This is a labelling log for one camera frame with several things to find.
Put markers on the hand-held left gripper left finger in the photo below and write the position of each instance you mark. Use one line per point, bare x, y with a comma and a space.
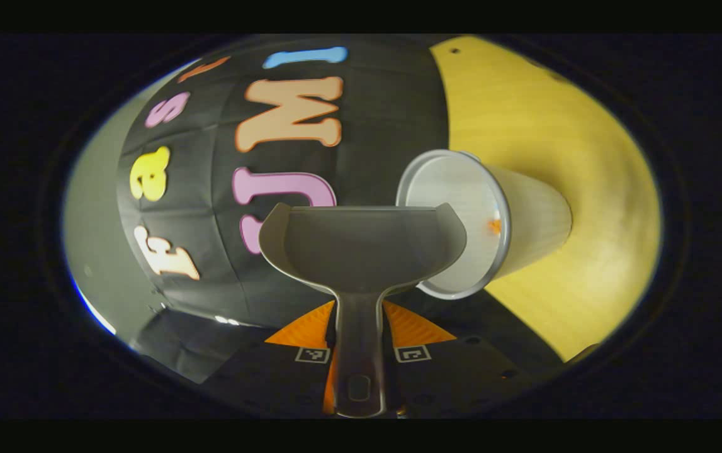
253, 377

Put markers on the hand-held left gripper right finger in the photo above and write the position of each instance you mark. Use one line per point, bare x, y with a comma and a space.
455, 374

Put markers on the orange paper scrap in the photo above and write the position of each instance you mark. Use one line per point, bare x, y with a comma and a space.
494, 226

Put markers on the grey plastic dustpan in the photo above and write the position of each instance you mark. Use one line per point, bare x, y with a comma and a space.
360, 251

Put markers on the white ribbed garbage bin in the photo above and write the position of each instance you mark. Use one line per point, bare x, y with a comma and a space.
524, 220

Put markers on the wooden desktop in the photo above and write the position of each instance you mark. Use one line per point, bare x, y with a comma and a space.
587, 157

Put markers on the black backdrop cloth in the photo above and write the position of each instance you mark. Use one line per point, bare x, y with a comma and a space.
222, 251

